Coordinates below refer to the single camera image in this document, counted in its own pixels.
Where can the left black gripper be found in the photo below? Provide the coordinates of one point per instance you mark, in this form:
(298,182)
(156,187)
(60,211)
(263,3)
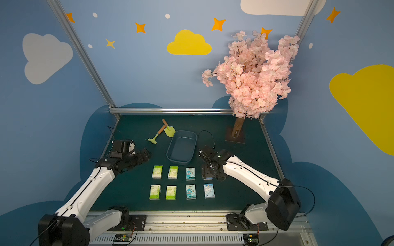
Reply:
(139,157)

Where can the blue pocket tissue pack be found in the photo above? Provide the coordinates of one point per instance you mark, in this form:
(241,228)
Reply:
(190,174)

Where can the green pocket tissue pack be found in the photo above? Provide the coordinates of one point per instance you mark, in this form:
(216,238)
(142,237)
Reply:
(157,172)

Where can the blue plastic storage box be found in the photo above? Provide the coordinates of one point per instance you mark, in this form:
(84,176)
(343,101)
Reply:
(182,147)

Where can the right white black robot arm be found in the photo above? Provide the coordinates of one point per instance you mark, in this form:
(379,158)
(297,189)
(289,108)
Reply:
(281,203)

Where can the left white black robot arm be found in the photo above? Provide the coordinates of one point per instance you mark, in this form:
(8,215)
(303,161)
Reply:
(68,225)

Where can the green toy rake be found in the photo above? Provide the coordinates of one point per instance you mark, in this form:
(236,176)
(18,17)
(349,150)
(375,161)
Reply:
(153,140)

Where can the green toy shovel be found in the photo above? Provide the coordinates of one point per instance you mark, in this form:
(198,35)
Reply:
(169,130)

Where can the right green circuit board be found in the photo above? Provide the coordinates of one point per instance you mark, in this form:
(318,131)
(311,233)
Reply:
(250,240)

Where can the green circuit board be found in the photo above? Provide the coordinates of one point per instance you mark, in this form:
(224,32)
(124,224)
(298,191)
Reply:
(122,238)
(250,240)

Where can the left green circuit board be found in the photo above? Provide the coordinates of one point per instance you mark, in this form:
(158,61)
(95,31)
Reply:
(122,238)

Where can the pink cherry blossom tree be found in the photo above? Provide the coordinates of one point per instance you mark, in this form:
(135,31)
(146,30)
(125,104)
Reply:
(254,76)

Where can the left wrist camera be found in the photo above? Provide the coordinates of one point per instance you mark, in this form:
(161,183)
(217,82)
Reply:
(122,148)

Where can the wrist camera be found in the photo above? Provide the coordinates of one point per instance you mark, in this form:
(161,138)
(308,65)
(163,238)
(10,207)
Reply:
(207,154)
(122,148)

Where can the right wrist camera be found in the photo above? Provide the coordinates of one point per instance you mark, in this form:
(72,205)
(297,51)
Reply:
(207,154)

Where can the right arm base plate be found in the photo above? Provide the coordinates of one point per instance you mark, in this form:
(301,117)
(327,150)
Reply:
(235,222)

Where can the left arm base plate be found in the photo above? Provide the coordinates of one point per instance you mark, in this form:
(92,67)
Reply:
(134,223)

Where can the aluminium rail frame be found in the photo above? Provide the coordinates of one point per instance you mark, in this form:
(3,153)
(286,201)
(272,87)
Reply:
(205,228)

